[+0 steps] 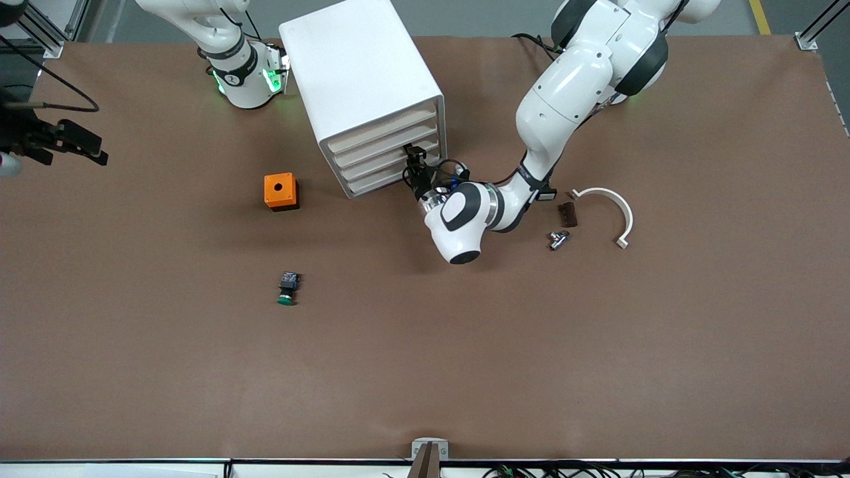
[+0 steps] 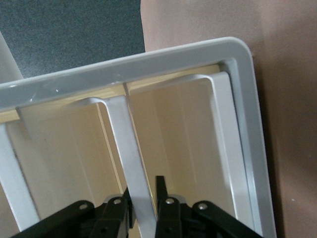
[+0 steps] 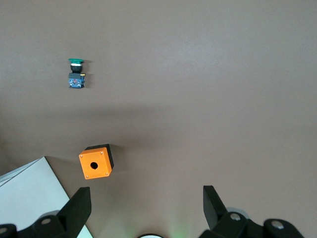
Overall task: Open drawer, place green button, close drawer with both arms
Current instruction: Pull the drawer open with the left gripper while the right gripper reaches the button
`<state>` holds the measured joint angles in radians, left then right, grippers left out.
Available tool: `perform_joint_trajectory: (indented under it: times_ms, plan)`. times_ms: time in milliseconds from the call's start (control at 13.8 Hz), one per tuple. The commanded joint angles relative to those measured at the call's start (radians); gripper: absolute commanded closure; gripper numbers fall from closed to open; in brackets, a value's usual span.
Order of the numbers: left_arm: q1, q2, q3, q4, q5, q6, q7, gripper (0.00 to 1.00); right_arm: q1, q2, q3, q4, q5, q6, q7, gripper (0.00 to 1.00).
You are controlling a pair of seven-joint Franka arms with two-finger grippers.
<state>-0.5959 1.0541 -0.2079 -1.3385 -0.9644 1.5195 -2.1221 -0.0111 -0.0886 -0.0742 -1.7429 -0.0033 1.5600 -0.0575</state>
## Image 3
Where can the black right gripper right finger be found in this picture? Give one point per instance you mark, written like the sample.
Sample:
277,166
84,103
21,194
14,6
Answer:
223,223

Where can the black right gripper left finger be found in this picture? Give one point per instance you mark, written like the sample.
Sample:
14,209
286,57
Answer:
71,215

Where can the green push button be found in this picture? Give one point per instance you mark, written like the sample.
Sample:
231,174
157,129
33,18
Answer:
75,79

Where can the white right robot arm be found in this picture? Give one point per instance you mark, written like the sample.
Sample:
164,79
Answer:
148,236

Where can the white drawer cabinet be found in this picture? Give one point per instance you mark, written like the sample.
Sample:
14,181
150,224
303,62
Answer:
24,188

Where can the orange button enclosure box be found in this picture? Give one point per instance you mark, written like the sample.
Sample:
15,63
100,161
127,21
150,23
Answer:
104,161

